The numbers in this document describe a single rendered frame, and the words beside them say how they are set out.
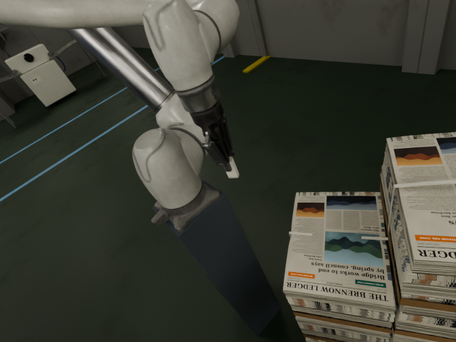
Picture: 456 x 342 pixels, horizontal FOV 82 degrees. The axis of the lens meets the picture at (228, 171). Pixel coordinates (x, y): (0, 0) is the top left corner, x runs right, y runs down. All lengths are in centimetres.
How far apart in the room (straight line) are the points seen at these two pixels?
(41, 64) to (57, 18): 696
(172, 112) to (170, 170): 21
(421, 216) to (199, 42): 57
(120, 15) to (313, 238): 81
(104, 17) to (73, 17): 6
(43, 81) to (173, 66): 711
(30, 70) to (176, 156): 708
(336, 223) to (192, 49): 68
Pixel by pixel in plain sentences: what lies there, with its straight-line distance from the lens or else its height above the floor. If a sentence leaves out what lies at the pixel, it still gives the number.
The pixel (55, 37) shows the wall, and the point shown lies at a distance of 1050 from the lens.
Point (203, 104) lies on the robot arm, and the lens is 57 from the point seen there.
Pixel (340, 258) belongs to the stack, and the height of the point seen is 83.
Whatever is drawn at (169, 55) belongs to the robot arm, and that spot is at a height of 148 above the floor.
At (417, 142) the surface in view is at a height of 106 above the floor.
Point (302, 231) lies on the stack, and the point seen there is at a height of 83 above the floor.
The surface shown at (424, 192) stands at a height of 106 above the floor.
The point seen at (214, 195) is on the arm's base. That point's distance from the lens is 86.
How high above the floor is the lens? 160
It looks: 39 degrees down
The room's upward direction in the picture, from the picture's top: 24 degrees counter-clockwise
